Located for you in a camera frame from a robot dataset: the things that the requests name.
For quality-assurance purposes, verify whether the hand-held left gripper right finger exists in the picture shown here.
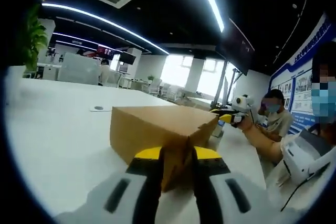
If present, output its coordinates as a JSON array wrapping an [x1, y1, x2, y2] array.
[[191, 146, 287, 224]]

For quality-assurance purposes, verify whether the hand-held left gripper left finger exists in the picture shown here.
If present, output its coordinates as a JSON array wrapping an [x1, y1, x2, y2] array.
[[56, 146, 165, 224]]

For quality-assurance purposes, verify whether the brown cardboard shoe box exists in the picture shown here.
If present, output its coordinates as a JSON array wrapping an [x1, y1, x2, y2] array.
[[109, 105, 219, 194]]

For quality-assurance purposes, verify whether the person's right hand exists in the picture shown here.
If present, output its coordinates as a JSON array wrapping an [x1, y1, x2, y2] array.
[[233, 112, 254, 130]]

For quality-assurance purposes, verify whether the black hanging monitor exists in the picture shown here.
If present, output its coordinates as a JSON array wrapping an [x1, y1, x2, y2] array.
[[218, 17, 256, 77]]

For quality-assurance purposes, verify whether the group of white office chairs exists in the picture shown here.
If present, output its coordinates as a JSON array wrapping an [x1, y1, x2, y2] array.
[[146, 78, 190, 103]]

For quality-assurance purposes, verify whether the white chest device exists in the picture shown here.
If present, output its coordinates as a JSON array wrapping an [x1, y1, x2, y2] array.
[[281, 129, 332, 186]]

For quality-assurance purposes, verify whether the person's white clothing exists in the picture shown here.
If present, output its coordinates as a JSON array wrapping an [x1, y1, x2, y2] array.
[[262, 166, 336, 217]]

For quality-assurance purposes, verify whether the round table socket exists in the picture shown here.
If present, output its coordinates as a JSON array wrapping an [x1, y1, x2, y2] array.
[[89, 105, 111, 112]]

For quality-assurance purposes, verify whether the long curved ceiling light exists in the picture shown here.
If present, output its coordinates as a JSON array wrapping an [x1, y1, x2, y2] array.
[[41, 2, 171, 55], [192, 0, 226, 33]]

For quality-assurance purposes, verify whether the black background monitor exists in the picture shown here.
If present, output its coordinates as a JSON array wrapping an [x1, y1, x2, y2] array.
[[119, 51, 138, 65]]

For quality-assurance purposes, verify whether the red background screen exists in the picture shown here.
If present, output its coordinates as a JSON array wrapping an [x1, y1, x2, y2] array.
[[97, 45, 115, 57]]

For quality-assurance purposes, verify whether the white desk partition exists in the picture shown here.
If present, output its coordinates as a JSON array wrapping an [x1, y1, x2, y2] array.
[[57, 51, 102, 86]]

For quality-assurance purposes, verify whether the green leafy plant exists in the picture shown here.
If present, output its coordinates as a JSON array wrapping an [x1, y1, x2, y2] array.
[[22, 3, 50, 74]]

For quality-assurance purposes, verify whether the black device cable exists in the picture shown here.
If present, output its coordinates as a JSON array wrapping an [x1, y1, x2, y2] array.
[[280, 173, 317, 212]]

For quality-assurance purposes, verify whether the blue wall poster board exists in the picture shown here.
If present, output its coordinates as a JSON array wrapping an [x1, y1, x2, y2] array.
[[269, 13, 336, 135]]

